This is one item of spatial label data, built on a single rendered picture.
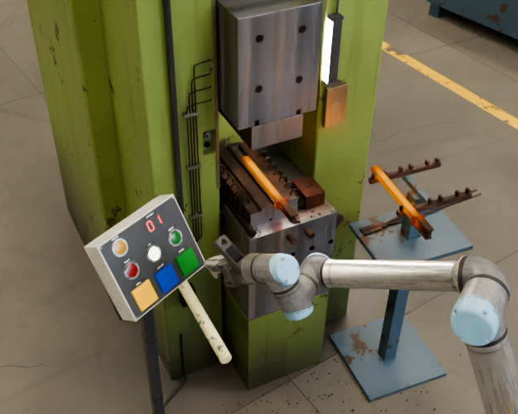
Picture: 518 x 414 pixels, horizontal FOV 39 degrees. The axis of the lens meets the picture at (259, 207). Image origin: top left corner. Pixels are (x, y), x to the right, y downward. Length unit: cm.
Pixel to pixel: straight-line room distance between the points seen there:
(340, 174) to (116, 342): 136
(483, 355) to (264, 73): 109
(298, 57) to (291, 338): 133
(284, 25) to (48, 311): 206
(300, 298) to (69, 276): 199
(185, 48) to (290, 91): 38
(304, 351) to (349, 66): 132
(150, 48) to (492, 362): 135
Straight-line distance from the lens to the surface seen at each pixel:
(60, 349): 364
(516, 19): 616
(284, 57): 241
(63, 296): 387
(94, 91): 289
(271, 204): 275
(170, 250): 246
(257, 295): 294
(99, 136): 299
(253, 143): 253
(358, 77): 282
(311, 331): 329
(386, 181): 282
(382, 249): 294
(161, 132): 252
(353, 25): 269
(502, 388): 208
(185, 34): 238
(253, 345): 316
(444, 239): 304
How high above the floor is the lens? 274
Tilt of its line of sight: 40 degrees down
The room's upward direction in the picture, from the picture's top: 1 degrees clockwise
